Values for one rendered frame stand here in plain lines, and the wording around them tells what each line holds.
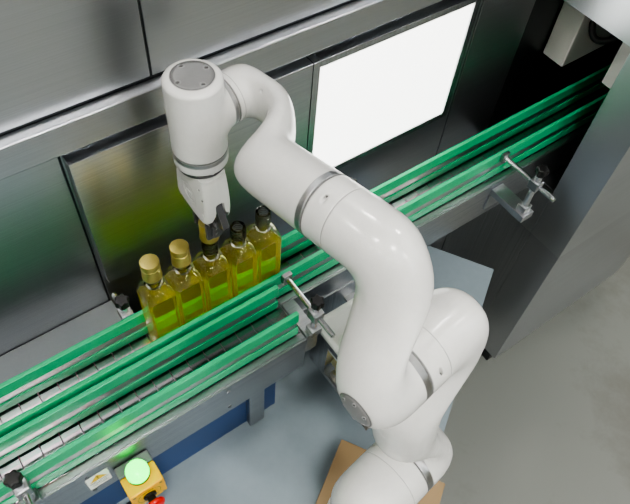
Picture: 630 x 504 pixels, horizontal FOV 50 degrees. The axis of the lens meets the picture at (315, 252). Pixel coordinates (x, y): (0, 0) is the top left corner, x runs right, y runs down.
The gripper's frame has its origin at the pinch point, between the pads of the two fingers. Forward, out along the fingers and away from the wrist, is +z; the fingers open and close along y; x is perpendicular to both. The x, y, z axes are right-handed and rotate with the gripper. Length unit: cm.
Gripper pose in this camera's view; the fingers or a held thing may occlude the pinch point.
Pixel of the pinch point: (208, 220)
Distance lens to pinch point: 116.7
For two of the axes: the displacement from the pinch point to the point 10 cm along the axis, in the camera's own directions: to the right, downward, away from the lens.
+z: -0.6, 5.8, 8.1
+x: 8.2, -4.3, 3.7
